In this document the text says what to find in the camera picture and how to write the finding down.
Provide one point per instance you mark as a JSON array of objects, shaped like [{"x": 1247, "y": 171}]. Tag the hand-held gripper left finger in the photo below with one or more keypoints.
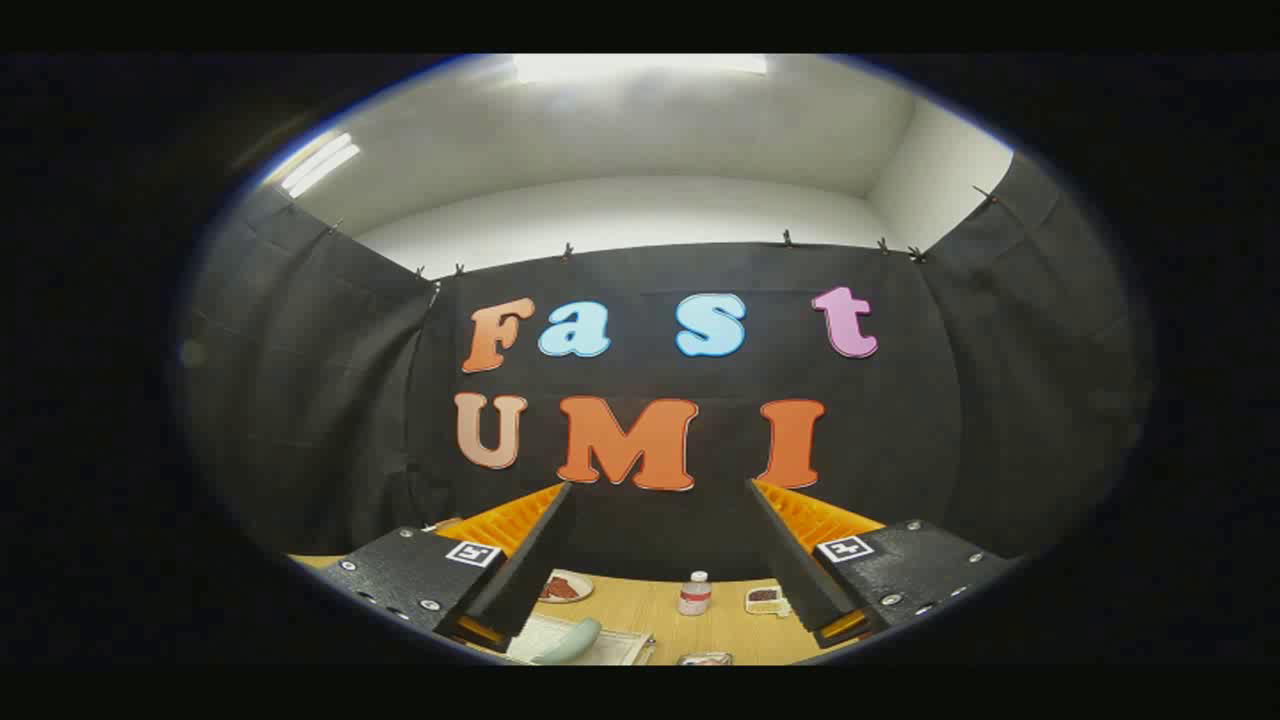
[{"x": 535, "y": 560}]

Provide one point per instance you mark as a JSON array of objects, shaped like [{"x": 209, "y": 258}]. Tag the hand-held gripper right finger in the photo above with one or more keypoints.
[{"x": 790, "y": 560}]

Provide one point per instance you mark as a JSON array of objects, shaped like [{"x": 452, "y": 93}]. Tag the light green plate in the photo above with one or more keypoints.
[{"x": 572, "y": 640}]

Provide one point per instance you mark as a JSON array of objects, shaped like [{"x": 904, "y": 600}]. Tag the white divided dish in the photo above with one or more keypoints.
[{"x": 768, "y": 602}]

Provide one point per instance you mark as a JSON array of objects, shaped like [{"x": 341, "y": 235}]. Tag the beige plate with meat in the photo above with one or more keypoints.
[{"x": 582, "y": 582}]

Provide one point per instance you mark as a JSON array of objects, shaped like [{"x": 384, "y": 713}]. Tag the clear bottle red label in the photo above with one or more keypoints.
[{"x": 695, "y": 598}]

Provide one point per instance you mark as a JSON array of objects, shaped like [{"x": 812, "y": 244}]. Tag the row of black cloth clips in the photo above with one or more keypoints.
[{"x": 787, "y": 238}]

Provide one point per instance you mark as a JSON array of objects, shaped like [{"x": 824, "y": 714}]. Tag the long ceiling light strip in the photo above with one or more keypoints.
[{"x": 320, "y": 166}]

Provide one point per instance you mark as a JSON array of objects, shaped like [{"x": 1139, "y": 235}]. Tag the wide ceiling light panel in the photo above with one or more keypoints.
[{"x": 640, "y": 68}]

